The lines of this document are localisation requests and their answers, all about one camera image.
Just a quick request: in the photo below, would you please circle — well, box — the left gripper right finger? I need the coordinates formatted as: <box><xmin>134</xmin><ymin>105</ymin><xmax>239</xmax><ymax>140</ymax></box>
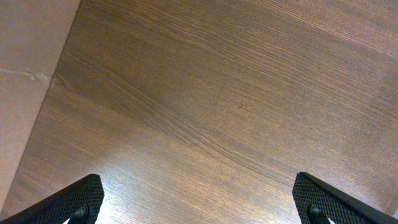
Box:
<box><xmin>292</xmin><ymin>172</ymin><xmax>397</xmax><ymax>224</ymax></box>

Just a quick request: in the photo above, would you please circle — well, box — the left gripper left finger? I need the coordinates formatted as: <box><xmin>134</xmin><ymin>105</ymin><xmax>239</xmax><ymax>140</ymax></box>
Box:
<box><xmin>1</xmin><ymin>174</ymin><xmax>104</xmax><ymax>224</ymax></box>

